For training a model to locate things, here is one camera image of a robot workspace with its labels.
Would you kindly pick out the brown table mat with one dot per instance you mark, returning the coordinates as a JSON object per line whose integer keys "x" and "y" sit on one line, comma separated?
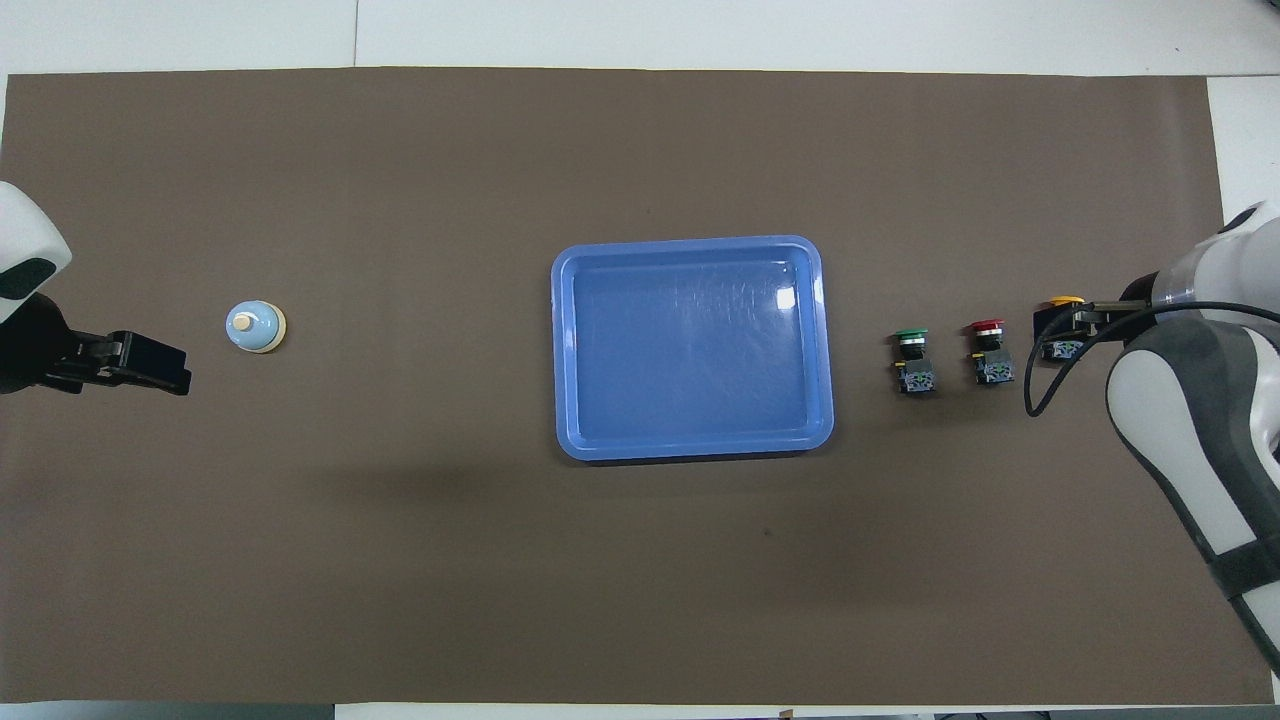
{"x": 400, "y": 550}

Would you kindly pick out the blue plastic tray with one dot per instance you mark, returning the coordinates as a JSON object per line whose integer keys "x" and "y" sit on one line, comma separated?
{"x": 690, "y": 350}

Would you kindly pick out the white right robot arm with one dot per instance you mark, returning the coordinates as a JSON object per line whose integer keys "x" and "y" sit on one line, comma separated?
{"x": 1190, "y": 430}

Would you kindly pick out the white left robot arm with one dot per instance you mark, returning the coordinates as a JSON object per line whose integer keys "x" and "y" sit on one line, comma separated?
{"x": 25, "y": 230}

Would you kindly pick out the red mushroom push button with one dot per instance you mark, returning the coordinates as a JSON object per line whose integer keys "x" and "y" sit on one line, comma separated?
{"x": 992, "y": 370}

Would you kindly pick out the green mushroom push button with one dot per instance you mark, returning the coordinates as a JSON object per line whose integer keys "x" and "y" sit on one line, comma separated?
{"x": 914, "y": 378}

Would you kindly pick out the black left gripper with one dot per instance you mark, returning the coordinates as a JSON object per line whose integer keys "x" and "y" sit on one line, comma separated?
{"x": 35, "y": 355}

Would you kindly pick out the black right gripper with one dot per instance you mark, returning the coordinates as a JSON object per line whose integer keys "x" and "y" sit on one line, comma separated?
{"x": 1090, "y": 322}

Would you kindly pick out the yellow mushroom push button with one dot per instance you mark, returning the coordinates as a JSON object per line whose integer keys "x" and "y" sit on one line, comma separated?
{"x": 1062, "y": 351}

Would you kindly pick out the light blue call bell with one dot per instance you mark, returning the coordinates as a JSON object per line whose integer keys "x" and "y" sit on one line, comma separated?
{"x": 255, "y": 330}

